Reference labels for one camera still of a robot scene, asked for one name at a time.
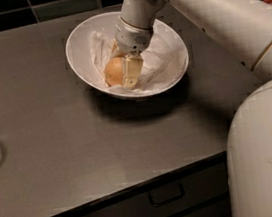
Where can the dark upper drawer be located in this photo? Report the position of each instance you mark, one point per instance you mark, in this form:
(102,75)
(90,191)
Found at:
(202,185)

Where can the orange fruit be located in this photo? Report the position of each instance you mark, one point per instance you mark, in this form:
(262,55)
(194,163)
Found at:
(113,72)

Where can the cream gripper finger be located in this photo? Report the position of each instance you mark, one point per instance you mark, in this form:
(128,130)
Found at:
(131,67)
(116,51)

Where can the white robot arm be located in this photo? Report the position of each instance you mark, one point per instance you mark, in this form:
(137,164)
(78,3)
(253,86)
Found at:
(244,27)

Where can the white rounded gripper body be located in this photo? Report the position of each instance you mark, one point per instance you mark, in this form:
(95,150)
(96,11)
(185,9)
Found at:
(131,39)

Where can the black drawer handle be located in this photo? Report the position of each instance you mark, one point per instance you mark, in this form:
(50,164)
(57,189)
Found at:
(166,194)

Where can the white paper napkin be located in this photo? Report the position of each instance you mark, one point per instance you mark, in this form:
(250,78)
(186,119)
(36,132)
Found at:
(165,62)

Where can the white ceramic bowl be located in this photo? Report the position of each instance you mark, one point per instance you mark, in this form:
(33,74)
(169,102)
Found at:
(78,49)

